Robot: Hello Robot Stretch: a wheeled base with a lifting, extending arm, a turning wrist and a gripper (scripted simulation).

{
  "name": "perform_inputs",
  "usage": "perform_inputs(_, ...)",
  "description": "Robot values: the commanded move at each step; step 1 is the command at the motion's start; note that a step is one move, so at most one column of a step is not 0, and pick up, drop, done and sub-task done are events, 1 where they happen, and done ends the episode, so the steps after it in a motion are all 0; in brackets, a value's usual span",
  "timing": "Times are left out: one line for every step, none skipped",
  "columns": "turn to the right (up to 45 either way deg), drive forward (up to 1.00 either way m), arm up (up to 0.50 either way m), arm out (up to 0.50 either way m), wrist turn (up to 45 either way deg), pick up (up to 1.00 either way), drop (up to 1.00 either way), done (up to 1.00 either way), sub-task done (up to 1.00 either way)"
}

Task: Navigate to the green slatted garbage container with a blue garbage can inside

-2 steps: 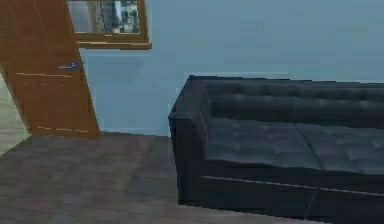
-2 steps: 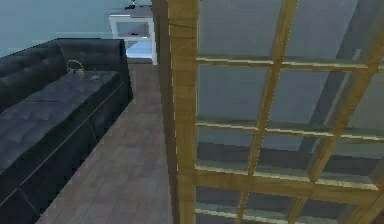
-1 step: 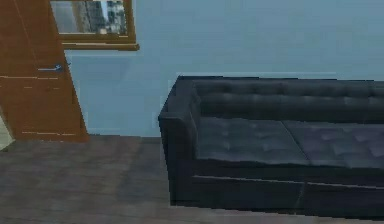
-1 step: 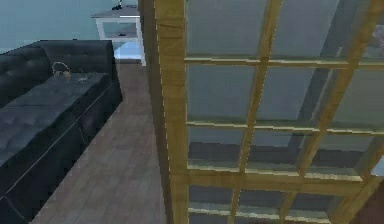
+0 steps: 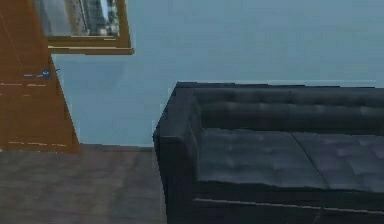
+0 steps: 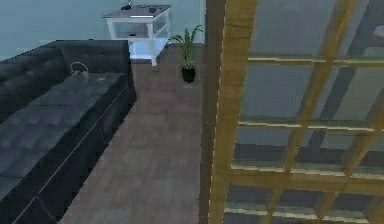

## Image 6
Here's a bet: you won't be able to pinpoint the white side table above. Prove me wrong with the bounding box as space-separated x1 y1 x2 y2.
101 4 172 67

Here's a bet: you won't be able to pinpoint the small grey headphones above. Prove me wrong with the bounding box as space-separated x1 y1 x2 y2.
69 61 90 81

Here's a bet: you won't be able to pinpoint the black tufted sofa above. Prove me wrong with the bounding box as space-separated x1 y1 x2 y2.
0 39 138 224

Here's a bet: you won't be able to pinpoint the wooden open shelf unit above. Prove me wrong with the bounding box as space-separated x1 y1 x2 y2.
207 0 384 224

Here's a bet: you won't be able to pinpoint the green house plant black pot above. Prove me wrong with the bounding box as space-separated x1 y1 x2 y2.
168 24 204 84

